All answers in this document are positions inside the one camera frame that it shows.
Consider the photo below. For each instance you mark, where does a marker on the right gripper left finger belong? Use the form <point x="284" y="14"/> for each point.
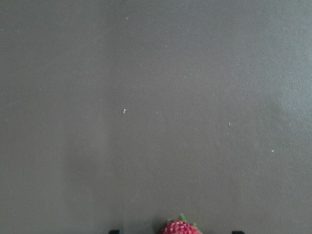
<point x="114" y="232"/>

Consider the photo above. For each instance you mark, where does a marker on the red strawberry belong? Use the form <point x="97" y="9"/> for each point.
<point x="179" y="225"/>

